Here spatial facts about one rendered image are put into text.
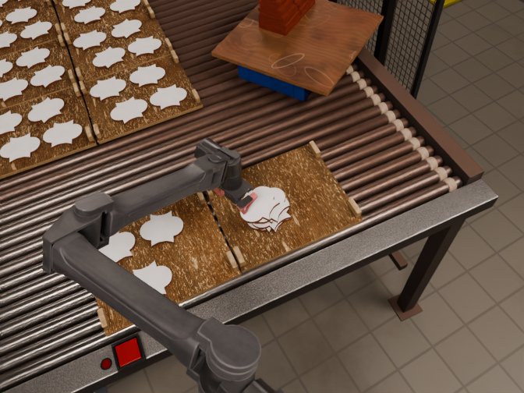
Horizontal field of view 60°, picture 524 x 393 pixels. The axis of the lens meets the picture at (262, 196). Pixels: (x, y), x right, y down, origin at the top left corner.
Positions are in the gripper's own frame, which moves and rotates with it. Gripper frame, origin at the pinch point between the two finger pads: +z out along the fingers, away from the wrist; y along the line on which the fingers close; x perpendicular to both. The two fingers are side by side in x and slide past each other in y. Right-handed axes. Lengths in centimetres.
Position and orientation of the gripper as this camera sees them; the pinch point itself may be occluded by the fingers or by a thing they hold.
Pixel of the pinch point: (233, 202)
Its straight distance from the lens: 133.9
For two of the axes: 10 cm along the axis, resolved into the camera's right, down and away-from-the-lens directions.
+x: -6.8, 5.8, -4.5
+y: -7.3, -5.4, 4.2
